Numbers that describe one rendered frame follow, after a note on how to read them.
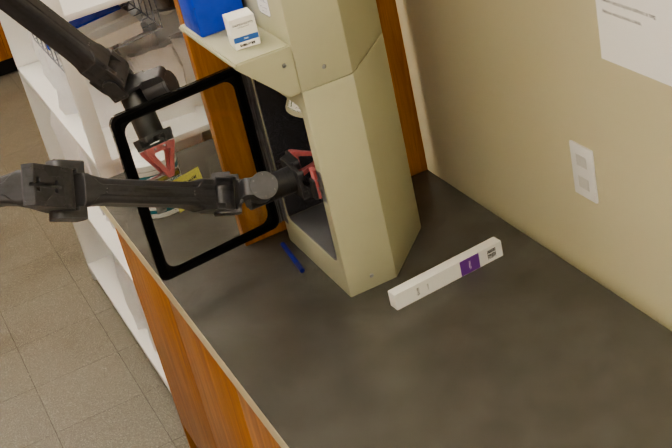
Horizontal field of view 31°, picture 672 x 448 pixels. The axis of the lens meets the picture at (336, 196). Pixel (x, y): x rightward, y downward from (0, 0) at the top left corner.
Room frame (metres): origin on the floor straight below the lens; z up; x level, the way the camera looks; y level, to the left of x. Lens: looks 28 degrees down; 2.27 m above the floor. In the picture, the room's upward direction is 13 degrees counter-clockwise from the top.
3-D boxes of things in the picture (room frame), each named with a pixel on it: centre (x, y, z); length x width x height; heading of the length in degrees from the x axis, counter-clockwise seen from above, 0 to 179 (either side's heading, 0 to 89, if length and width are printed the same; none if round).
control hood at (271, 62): (2.22, 0.13, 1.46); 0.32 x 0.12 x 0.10; 20
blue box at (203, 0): (2.30, 0.16, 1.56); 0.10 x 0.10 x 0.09; 20
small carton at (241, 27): (2.15, 0.10, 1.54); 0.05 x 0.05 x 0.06; 13
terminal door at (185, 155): (2.31, 0.28, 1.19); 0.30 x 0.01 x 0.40; 116
